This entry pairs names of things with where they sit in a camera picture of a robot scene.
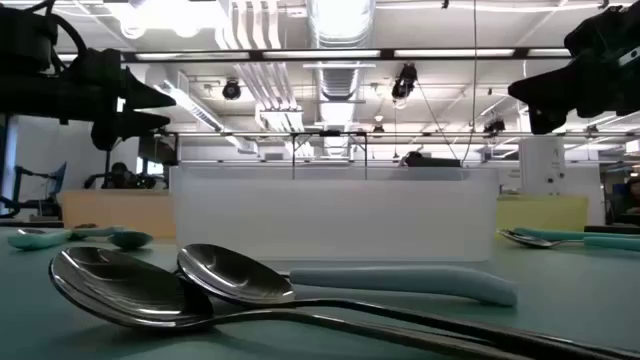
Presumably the blue background chair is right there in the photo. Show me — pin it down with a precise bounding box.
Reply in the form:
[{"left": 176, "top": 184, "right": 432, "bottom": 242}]
[{"left": 47, "top": 161, "right": 69, "bottom": 197}]

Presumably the yellow-green plastic bin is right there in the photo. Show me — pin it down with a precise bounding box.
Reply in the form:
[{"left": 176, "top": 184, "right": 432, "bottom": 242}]
[{"left": 496, "top": 193, "right": 590, "bottom": 234}]

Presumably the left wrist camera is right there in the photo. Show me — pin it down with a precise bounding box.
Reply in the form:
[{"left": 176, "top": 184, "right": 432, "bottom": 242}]
[{"left": 0, "top": 5, "right": 59, "bottom": 76}]

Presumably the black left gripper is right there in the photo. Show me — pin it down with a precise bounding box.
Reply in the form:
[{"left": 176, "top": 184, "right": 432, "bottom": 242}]
[{"left": 64, "top": 47, "right": 178, "bottom": 152}]

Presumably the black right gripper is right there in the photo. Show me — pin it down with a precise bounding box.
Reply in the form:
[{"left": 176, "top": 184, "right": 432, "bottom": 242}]
[{"left": 507, "top": 49, "right": 640, "bottom": 136}]

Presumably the light blue handled spoon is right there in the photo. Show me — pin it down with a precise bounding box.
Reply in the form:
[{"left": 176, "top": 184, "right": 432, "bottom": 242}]
[
  {"left": 69, "top": 224, "right": 154, "bottom": 251},
  {"left": 7, "top": 227, "right": 72, "bottom": 252},
  {"left": 288, "top": 265, "right": 519, "bottom": 308}
]

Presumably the dark background monitor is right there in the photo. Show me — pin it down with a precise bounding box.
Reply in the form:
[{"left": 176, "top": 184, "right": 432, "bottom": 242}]
[{"left": 138, "top": 134, "right": 179, "bottom": 166}]

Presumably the person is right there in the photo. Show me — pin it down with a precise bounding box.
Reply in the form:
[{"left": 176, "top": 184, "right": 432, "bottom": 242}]
[{"left": 102, "top": 161, "right": 136, "bottom": 190}]

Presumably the orange plastic bin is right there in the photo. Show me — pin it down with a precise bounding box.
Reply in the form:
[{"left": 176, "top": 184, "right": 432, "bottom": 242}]
[{"left": 58, "top": 188, "right": 177, "bottom": 240}]

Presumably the clear plastic bin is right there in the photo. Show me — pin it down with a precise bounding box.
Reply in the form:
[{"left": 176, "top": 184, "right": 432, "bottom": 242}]
[{"left": 169, "top": 164, "right": 501, "bottom": 264}]

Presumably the teal handled spoon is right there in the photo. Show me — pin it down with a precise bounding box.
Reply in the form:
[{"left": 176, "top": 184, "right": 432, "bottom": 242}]
[
  {"left": 512, "top": 227, "right": 640, "bottom": 240},
  {"left": 497, "top": 228, "right": 640, "bottom": 253}
]

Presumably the white pillar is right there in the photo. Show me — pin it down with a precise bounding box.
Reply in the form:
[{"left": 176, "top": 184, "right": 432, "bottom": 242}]
[{"left": 518, "top": 137, "right": 567, "bottom": 196}]

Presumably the silver ventilation duct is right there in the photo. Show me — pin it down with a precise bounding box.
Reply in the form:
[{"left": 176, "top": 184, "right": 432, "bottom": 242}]
[{"left": 305, "top": 0, "right": 377, "bottom": 104}]

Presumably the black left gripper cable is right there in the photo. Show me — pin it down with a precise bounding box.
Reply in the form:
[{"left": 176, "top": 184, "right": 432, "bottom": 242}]
[{"left": 24, "top": 0, "right": 90, "bottom": 56}]

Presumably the dark metal spoon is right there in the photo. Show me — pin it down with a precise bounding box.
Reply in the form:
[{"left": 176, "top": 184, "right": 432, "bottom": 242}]
[
  {"left": 48, "top": 245, "right": 534, "bottom": 360},
  {"left": 176, "top": 243, "right": 640, "bottom": 360}
]

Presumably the black overhead frame bar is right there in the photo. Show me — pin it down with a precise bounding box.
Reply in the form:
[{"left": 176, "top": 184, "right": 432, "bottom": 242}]
[{"left": 119, "top": 47, "right": 571, "bottom": 62}]

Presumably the thin black background frame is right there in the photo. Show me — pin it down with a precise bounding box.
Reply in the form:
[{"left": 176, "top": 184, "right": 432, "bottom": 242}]
[{"left": 289, "top": 130, "right": 370, "bottom": 181}]

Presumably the green table mat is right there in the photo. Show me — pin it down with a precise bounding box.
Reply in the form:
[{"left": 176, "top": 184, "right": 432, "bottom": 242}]
[{"left": 0, "top": 227, "right": 640, "bottom": 360}]

